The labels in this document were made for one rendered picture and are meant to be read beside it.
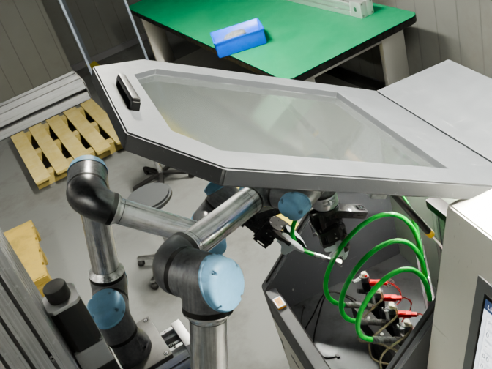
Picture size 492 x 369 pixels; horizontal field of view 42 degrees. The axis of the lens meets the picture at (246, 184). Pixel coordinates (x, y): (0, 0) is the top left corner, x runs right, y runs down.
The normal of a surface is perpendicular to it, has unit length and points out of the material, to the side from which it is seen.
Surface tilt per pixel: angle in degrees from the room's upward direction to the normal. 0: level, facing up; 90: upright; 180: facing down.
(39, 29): 90
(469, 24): 90
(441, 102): 0
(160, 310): 0
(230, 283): 83
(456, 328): 76
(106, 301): 7
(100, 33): 90
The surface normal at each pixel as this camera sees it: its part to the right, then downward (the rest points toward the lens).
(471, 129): -0.26, -0.80
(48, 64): 0.47, 0.38
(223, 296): 0.78, 0.01
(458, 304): -0.94, 0.20
